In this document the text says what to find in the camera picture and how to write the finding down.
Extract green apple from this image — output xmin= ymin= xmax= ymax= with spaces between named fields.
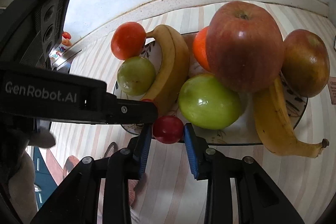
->
xmin=117 ymin=56 xmax=156 ymax=96
xmin=178 ymin=74 xmax=244 ymax=130

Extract cherry tomato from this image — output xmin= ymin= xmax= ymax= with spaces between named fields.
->
xmin=152 ymin=115 xmax=184 ymax=144
xmin=141 ymin=98 xmax=154 ymax=103

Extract yellow banana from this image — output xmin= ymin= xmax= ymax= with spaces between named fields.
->
xmin=252 ymin=76 xmax=329 ymax=158
xmin=143 ymin=24 xmax=190 ymax=116

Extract orange tangerine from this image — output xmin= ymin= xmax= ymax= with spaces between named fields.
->
xmin=193 ymin=26 xmax=211 ymax=72
xmin=110 ymin=22 xmax=146 ymax=60

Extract red apple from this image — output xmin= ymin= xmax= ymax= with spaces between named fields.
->
xmin=281 ymin=29 xmax=330 ymax=98
xmin=206 ymin=1 xmax=284 ymax=93

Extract white gloved left hand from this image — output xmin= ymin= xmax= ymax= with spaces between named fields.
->
xmin=9 ymin=128 xmax=56 ymax=223

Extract striped tablecloth with cat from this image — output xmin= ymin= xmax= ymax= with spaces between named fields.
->
xmin=41 ymin=4 xmax=335 ymax=223

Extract brown green life label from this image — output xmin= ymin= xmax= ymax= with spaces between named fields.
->
xmin=327 ymin=76 xmax=336 ymax=105

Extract colourful wall stickers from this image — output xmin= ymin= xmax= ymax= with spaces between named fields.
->
xmin=50 ymin=31 xmax=72 ymax=62

